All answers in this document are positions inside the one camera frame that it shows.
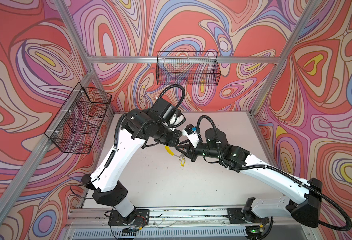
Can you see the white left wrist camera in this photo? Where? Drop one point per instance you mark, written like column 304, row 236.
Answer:
column 176, row 118

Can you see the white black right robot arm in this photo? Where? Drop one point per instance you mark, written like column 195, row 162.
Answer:
column 297, row 202

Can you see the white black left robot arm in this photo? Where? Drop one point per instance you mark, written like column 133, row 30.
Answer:
column 133, row 130

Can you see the grey keyring with yellow grip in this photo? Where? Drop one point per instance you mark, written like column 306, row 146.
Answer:
column 171, row 152

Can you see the key with yellow tag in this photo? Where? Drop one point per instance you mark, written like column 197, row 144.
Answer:
column 182, row 161

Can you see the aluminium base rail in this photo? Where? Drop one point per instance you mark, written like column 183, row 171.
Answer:
column 179, row 223

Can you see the black wire basket wall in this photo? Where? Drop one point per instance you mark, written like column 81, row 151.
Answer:
column 76, row 132
column 187, row 68

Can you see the black wire basket back wall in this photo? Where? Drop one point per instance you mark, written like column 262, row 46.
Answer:
column 187, row 68

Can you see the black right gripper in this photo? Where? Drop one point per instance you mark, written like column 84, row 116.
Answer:
column 191, row 154

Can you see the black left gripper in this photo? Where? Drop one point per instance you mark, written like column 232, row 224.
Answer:
column 178, row 134

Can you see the black wire basket left wall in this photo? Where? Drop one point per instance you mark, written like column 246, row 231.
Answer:
column 76, row 132

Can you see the aluminium frame extrusion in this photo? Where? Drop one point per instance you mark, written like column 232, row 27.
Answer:
column 40, row 65

